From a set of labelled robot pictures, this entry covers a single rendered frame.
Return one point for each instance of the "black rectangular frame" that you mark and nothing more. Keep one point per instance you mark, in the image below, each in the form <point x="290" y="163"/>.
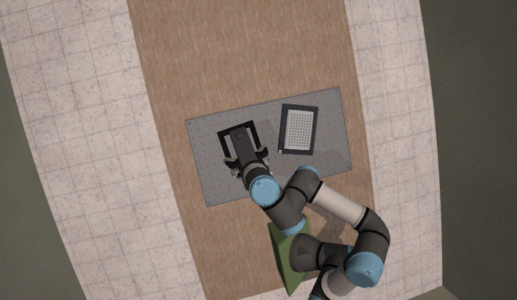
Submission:
<point x="225" y="148"/>

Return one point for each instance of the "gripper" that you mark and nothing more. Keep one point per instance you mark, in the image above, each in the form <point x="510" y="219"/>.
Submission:
<point x="234" y="163"/>

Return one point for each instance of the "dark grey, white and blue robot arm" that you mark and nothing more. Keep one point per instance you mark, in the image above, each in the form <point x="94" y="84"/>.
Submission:
<point x="362" y="267"/>

